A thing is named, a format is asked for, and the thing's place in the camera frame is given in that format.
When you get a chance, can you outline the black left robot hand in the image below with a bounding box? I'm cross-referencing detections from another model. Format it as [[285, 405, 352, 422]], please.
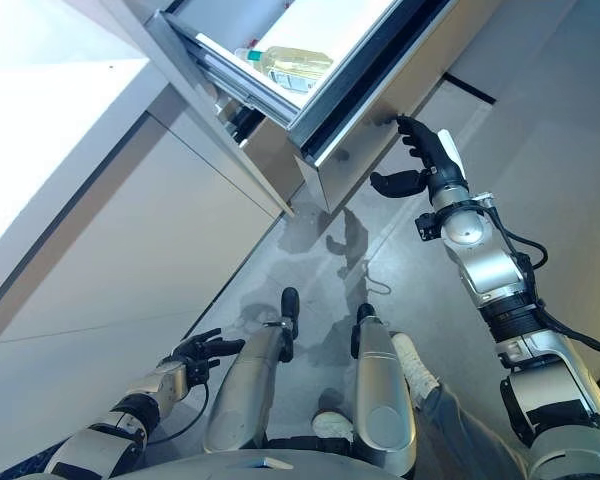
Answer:
[[169, 328, 247, 366]]

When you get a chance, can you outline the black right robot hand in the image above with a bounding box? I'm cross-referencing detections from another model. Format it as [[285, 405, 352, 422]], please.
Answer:
[[369, 114, 469, 207]]

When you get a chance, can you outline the steel fridge drawer white bin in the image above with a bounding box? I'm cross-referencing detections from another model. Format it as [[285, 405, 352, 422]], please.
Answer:
[[147, 0, 496, 214]]

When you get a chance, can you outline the yellow drink bottle white cap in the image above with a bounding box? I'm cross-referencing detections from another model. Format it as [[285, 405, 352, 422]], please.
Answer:
[[233, 45, 335, 94]]

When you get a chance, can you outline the stainless steel fridge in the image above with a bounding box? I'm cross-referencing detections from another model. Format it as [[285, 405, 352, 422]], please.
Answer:
[[147, 0, 600, 217]]

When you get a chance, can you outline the grey robot torso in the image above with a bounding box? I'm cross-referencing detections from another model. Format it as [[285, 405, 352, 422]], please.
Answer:
[[114, 447, 412, 480]]

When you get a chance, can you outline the white sneaker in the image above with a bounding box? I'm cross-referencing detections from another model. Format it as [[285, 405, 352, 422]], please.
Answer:
[[390, 332, 442, 409], [312, 409, 356, 444]]

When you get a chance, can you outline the silver right robot leg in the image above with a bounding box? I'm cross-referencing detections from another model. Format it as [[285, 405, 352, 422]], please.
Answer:
[[352, 302, 419, 477]]

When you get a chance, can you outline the tall white side panel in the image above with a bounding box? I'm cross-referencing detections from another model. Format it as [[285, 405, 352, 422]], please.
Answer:
[[62, 0, 296, 219]]

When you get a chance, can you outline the person leg in jeans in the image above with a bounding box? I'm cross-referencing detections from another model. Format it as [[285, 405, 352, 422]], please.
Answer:
[[414, 382, 531, 480]]

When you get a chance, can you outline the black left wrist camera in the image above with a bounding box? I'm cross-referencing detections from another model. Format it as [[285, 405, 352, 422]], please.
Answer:
[[187, 356, 222, 387]]

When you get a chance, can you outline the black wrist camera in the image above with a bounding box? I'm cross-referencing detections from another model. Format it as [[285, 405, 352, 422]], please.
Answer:
[[414, 212, 444, 242], [187, 356, 222, 387]]

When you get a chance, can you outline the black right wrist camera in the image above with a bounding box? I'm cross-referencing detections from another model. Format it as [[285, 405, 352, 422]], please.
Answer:
[[414, 212, 444, 242]]

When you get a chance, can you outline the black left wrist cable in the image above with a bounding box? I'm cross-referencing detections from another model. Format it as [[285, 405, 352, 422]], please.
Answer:
[[148, 378, 212, 447]]

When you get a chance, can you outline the thin grey cord loop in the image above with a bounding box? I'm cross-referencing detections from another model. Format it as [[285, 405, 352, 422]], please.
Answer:
[[362, 259, 393, 297]]

